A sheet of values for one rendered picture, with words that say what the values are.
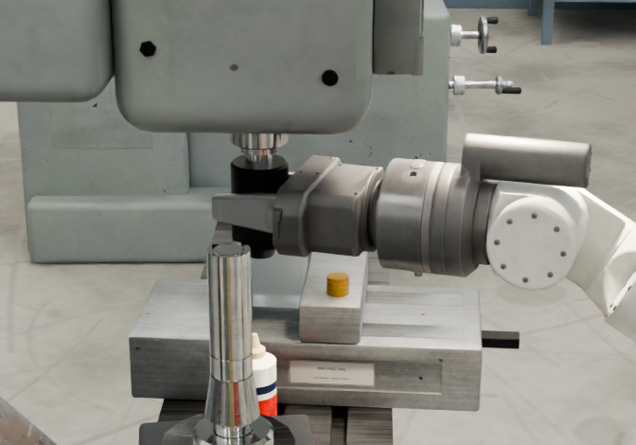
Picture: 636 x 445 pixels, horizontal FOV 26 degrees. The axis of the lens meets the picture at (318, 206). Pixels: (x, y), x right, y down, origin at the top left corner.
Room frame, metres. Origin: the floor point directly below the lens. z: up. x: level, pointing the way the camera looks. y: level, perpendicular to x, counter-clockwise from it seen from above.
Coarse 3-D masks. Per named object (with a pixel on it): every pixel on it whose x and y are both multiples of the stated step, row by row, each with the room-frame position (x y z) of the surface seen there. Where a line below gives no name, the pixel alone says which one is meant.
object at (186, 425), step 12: (180, 420) 0.86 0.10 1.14; (192, 420) 0.83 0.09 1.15; (276, 420) 0.83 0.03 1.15; (288, 420) 0.86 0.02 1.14; (300, 420) 0.86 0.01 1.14; (144, 432) 0.84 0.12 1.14; (156, 432) 0.84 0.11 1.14; (168, 432) 0.82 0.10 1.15; (180, 432) 0.82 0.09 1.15; (276, 432) 0.82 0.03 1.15; (288, 432) 0.82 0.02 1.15; (300, 432) 0.84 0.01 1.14; (144, 444) 0.82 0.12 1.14; (156, 444) 0.82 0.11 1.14; (168, 444) 0.80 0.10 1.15; (180, 444) 0.80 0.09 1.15; (192, 444) 0.80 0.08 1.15; (276, 444) 0.80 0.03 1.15; (288, 444) 0.80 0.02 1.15; (300, 444) 0.82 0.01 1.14; (312, 444) 0.82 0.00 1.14
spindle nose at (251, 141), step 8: (232, 136) 1.05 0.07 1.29; (240, 136) 1.04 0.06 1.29; (248, 136) 1.03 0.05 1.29; (256, 136) 1.03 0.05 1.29; (264, 136) 1.03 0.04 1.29; (272, 136) 1.04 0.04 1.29; (280, 136) 1.04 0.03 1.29; (288, 136) 1.05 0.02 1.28; (232, 144) 1.05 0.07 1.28; (240, 144) 1.04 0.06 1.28; (248, 144) 1.03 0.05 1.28; (256, 144) 1.03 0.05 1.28; (264, 144) 1.03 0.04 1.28; (272, 144) 1.04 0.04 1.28; (280, 144) 1.04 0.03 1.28
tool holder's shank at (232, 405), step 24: (216, 264) 0.69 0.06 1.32; (240, 264) 0.69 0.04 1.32; (216, 288) 0.69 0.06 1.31; (240, 288) 0.69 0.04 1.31; (216, 312) 0.69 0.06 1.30; (240, 312) 0.69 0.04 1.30; (216, 336) 0.69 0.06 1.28; (240, 336) 0.69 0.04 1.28; (216, 360) 0.69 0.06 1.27; (240, 360) 0.69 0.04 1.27; (216, 384) 0.69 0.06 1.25; (240, 384) 0.69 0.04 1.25; (216, 408) 0.69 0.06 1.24; (240, 408) 0.69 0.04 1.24; (216, 432) 0.70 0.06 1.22; (240, 432) 0.69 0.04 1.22
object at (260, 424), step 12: (204, 420) 0.71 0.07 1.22; (264, 420) 0.71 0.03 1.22; (192, 432) 0.70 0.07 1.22; (204, 432) 0.70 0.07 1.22; (252, 432) 0.70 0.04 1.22; (264, 432) 0.70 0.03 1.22; (204, 444) 0.69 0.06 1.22; (216, 444) 0.68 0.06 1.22; (228, 444) 0.68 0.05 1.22; (240, 444) 0.68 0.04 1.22; (252, 444) 0.69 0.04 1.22; (264, 444) 0.69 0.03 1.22
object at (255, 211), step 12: (216, 204) 1.03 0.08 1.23; (228, 204) 1.03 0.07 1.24; (240, 204) 1.03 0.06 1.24; (252, 204) 1.03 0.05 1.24; (264, 204) 1.02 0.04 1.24; (216, 216) 1.03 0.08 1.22; (228, 216) 1.03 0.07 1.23; (240, 216) 1.03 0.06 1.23; (252, 216) 1.02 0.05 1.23; (264, 216) 1.02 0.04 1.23; (252, 228) 1.03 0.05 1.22; (264, 228) 1.02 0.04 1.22
